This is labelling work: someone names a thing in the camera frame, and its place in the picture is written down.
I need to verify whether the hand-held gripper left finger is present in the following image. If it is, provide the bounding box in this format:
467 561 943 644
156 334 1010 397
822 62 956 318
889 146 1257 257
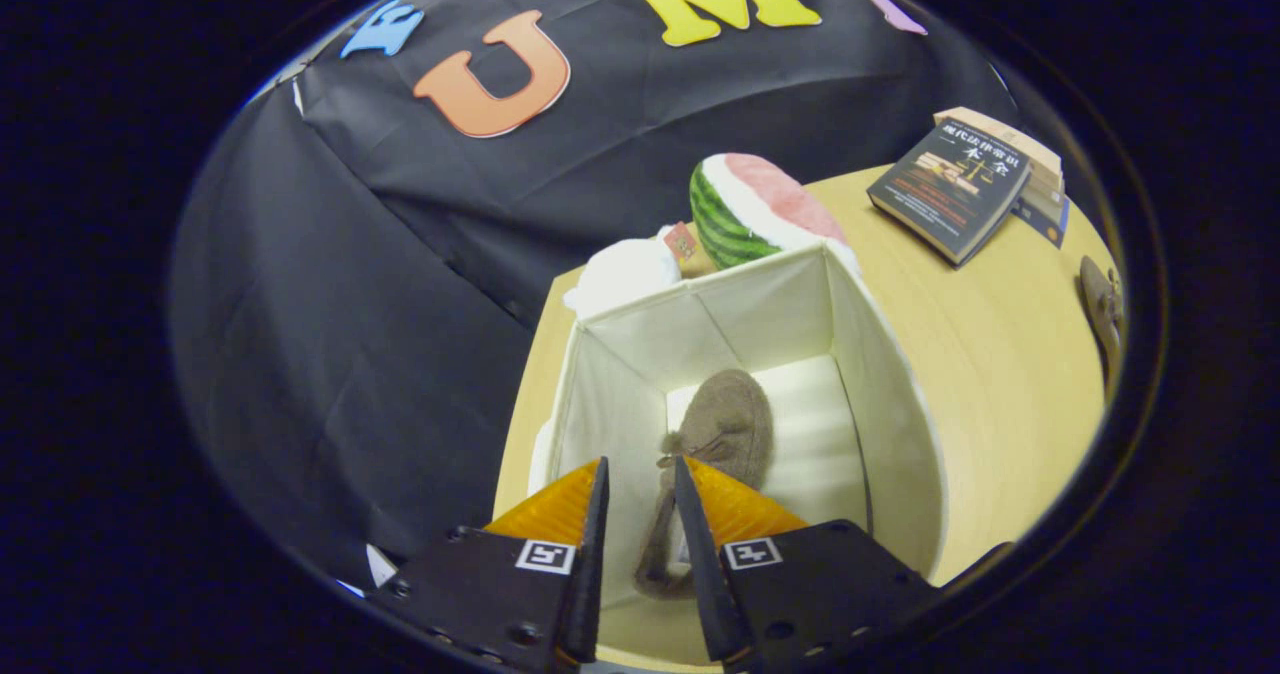
375 457 611 674

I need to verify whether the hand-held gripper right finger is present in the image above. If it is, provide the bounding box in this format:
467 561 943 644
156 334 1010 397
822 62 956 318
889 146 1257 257
673 456 941 674

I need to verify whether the brown fuzzy slipper shoe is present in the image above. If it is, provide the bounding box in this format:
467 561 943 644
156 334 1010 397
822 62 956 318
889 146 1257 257
633 369 776 600
1078 254 1126 380

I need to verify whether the white fabric storage box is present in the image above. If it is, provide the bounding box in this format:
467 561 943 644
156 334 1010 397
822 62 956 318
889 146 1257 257
528 239 949 670

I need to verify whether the white plush toy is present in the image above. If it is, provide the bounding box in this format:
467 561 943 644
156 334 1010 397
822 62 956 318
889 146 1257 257
563 222 701 320

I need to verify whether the watermelon slice plush toy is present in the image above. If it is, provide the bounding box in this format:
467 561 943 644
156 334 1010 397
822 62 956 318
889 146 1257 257
688 152 851 270

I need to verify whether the black paperback book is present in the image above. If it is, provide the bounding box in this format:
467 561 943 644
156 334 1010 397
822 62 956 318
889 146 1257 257
866 124 1033 268

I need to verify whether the blue book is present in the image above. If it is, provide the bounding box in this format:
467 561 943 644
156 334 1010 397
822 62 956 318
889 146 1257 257
1012 189 1071 248

